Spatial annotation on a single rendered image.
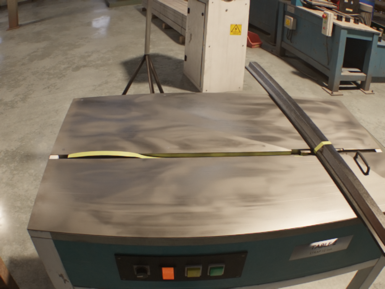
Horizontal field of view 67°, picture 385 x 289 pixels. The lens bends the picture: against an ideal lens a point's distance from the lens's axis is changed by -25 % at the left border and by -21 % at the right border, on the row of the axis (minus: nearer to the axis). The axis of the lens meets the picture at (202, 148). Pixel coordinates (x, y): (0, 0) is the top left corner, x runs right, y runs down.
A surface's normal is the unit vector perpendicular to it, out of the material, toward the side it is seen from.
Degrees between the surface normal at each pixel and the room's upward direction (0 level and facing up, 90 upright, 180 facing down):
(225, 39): 90
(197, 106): 0
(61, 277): 90
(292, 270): 90
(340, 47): 90
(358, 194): 75
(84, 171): 0
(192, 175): 0
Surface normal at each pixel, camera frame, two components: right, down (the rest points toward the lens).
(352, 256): 0.12, 0.55
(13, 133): 0.06, -0.84
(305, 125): -0.93, -0.14
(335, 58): -0.93, 0.14
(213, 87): 0.35, 0.53
